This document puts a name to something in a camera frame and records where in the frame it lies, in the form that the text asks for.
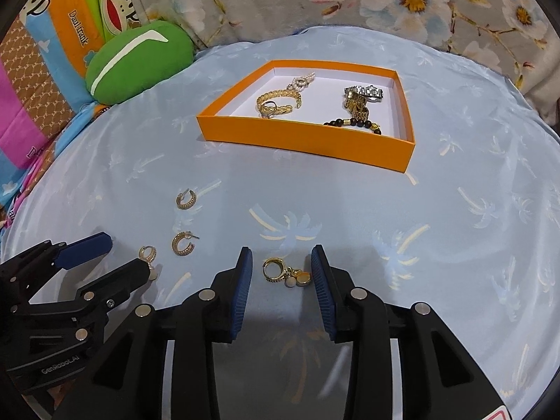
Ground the gold earring with pearl drop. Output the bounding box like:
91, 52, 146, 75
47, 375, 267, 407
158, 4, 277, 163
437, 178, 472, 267
139, 246, 158, 282

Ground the gold hoop earring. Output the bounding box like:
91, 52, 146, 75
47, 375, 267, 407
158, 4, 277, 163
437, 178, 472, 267
171, 230, 200, 257
176, 189, 197, 210

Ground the gold earring with disc drop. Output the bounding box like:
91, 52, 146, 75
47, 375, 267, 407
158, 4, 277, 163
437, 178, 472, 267
262, 257, 312, 288

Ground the gold twisted bangle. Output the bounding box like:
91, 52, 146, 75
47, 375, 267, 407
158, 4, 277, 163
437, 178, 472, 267
256, 89, 302, 119

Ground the black bead bracelet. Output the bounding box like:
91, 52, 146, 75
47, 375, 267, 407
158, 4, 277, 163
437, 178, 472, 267
323, 118, 383, 136

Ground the gold wristwatch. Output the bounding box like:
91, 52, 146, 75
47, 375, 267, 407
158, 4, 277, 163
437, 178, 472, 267
344, 95, 369, 121

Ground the light blue palm-print sheet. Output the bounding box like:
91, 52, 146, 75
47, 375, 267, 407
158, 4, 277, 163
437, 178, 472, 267
2, 28, 559, 419

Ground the colourful cartoon bedsheet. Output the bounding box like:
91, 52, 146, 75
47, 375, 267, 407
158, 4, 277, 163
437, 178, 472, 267
1, 0, 140, 229

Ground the green plush cushion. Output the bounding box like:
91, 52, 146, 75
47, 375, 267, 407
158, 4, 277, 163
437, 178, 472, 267
84, 20, 195, 105

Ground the orange shallow box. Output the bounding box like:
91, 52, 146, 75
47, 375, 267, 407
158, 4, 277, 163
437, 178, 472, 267
196, 60, 416, 173

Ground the pearl crystal brooch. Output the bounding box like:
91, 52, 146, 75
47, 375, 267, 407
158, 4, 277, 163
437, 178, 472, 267
287, 72, 315, 93

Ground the silver wristwatch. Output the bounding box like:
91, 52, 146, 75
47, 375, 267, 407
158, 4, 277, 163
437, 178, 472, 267
344, 84, 384, 103

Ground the grey floral blanket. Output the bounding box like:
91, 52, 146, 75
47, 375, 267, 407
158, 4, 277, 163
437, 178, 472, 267
133, 0, 559, 124

